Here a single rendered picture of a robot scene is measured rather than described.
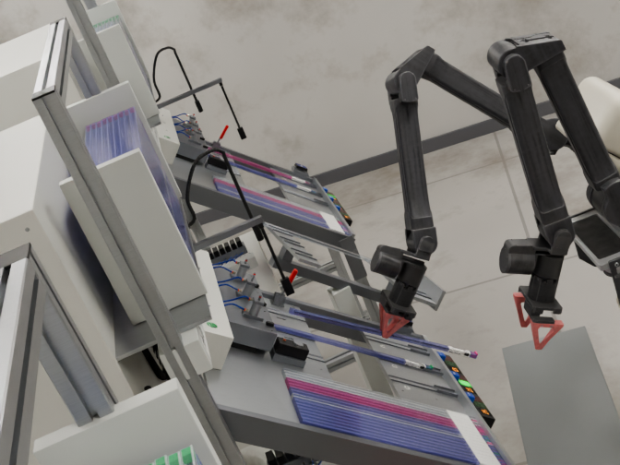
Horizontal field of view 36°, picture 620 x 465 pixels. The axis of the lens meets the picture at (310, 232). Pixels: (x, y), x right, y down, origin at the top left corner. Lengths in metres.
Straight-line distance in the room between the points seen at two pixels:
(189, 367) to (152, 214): 0.30
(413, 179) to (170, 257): 0.68
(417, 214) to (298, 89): 3.47
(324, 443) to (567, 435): 0.72
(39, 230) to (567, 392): 1.46
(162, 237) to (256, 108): 3.92
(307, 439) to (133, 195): 0.61
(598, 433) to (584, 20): 3.56
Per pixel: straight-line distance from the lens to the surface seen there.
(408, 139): 2.28
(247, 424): 1.94
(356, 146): 5.79
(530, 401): 2.61
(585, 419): 2.51
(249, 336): 2.21
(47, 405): 1.89
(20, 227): 1.74
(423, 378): 2.51
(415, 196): 2.28
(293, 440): 1.98
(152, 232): 1.85
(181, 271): 1.89
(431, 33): 5.59
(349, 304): 2.93
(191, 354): 1.80
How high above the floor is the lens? 2.20
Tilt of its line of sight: 24 degrees down
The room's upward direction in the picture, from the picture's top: 22 degrees counter-clockwise
